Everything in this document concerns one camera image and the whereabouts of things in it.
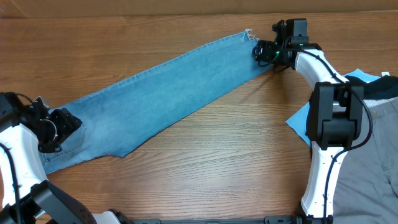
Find black folded garment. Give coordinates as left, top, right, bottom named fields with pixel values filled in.
left=304, top=75, right=398, bottom=144

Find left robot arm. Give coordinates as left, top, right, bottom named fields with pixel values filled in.
left=1, top=92, right=130, bottom=224

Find grey folded trousers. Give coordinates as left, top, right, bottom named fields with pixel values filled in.
left=333, top=98, right=397, bottom=224

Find light blue folded shirt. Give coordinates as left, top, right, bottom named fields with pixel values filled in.
left=286, top=68, right=380, bottom=147

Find light blue denim jeans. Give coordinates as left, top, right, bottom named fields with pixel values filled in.
left=41, top=30, right=264, bottom=174

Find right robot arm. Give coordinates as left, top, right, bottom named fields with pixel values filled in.
left=252, top=19, right=369, bottom=224

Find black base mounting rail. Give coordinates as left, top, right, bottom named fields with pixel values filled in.
left=131, top=215, right=303, bottom=224

